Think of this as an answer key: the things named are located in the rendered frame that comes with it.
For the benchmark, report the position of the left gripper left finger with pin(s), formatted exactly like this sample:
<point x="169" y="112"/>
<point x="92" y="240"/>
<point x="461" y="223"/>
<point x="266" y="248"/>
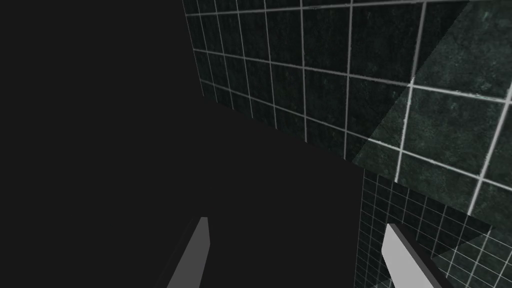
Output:
<point x="193" y="256"/>

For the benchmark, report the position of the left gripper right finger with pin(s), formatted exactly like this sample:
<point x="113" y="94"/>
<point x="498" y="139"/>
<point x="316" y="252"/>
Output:
<point x="408" y="264"/>

